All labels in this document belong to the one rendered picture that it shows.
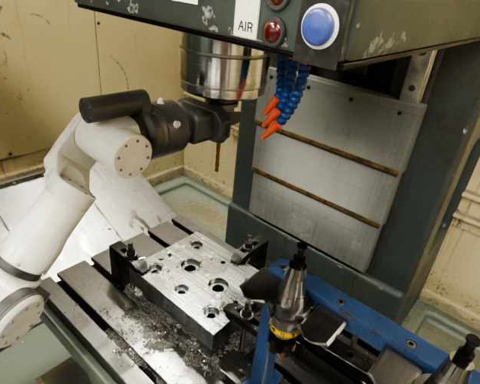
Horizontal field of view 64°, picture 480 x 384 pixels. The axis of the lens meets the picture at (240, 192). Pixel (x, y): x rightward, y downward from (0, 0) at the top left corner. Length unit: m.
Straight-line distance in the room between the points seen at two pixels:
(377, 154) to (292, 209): 0.35
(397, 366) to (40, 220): 0.51
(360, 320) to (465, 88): 0.61
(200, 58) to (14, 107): 1.09
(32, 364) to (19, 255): 0.79
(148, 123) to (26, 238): 0.23
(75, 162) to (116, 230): 1.03
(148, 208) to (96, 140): 1.19
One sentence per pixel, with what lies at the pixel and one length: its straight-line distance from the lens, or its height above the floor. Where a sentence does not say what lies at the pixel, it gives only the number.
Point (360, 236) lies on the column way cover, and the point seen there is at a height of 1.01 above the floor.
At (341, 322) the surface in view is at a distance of 0.61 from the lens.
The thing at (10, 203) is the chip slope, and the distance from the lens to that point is 1.68.
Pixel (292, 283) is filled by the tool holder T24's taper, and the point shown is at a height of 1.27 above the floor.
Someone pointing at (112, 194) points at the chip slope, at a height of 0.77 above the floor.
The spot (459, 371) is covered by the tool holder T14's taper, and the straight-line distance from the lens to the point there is 0.52.
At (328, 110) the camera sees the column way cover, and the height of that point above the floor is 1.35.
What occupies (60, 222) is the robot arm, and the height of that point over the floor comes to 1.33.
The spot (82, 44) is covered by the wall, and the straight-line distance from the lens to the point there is 1.71.
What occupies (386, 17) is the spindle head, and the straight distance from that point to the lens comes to 0.41.
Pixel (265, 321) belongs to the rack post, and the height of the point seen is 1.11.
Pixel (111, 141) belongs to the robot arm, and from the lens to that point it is 0.54.
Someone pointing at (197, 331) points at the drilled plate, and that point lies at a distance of 0.90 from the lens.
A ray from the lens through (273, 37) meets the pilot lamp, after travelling 0.39.
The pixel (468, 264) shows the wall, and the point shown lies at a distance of 1.57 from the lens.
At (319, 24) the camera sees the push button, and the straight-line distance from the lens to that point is 0.36.
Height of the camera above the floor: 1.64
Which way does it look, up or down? 29 degrees down
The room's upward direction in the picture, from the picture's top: 6 degrees clockwise
